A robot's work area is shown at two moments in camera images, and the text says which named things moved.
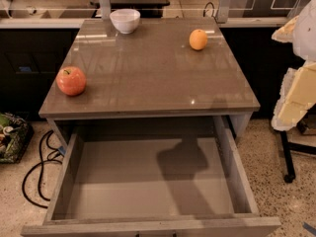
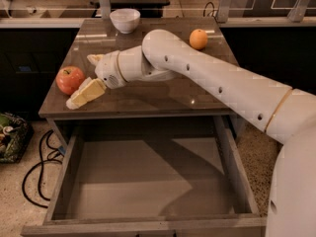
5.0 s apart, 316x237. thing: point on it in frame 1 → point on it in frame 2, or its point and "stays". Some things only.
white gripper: x=306 y=34 → x=107 y=70
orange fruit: x=197 y=39 stays
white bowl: x=125 y=20 stays
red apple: x=71 y=81 stays
